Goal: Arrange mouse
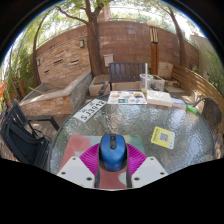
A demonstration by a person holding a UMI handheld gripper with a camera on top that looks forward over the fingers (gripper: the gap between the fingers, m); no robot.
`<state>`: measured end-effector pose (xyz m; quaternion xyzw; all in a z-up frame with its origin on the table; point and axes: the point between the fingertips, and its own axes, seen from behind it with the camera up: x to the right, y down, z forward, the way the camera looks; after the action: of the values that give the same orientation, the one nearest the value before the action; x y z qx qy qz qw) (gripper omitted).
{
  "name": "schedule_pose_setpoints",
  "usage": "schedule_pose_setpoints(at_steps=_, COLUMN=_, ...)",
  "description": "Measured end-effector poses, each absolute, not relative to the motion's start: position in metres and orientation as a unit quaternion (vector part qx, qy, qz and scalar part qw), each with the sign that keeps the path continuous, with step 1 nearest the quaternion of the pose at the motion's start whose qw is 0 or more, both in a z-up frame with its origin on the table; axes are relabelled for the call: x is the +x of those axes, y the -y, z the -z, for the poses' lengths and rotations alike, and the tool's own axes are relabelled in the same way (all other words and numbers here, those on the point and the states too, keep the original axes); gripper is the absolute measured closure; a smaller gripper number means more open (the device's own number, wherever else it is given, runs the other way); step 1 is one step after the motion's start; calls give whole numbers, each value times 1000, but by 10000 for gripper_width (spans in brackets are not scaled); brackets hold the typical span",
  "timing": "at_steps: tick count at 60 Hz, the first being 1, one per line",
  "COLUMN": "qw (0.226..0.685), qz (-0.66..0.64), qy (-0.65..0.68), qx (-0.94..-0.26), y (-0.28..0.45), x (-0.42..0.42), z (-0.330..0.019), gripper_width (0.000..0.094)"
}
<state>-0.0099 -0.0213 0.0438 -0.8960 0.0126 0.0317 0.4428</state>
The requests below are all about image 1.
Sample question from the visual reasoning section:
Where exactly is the slim tree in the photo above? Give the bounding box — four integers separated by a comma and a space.
159, 3, 186, 68

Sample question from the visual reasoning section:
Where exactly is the square concrete planter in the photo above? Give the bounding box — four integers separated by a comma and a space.
88, 73, 111, 98

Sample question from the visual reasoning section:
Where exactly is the dark slatted wooden chair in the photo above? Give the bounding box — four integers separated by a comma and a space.
98, 61, 148, 96

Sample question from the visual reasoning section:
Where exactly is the black metal chair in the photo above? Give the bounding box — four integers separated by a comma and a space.
0, 101, 61, 169

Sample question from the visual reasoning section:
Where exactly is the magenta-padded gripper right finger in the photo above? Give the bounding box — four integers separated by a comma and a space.
125, 143, 169, 189

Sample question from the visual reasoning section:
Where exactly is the thin purple book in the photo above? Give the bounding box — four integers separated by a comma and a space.
171, 97, 188, 110

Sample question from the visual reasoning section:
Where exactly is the brown wicker chair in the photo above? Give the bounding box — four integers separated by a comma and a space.
192, 96, 224, 134

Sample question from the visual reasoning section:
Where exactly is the printed picture sheet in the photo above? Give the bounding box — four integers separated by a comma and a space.
107, 90, 148, 106

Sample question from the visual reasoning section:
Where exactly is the yellow code card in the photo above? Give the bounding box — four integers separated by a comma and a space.
150, 126, 176, 150

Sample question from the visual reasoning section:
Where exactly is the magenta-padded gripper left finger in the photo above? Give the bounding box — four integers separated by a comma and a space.
56, 143, 101, 189

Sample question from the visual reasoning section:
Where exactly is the green bottle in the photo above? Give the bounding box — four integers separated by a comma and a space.
185, 104, 199, 116

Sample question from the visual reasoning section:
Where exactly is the grey wall box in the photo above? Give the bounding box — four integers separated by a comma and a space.
102, 53, 114, 68

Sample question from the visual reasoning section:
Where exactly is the stone planter box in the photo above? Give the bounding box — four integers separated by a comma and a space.
146, 74, 166, 93

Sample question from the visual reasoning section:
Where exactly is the clear plastic cup with straw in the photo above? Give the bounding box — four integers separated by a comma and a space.
139, 63, 154, 94

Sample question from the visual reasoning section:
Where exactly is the wooden garden lamp post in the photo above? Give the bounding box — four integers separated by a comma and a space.
148, 20, 160, 76

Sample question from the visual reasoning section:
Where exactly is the blue computer mouse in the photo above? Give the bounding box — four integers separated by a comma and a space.
98, 133, 129, 173

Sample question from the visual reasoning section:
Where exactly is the beige stone block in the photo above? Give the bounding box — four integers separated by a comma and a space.
158, 61, 174, 80

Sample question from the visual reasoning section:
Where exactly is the floral red mouse pad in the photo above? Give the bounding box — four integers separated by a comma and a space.
59, 134, 146, 190

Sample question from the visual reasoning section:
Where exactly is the white licence plate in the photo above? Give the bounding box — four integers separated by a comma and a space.
72, 98, 108, 124

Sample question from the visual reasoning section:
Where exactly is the forked tree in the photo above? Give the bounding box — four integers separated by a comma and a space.
56, 0, 111, 77

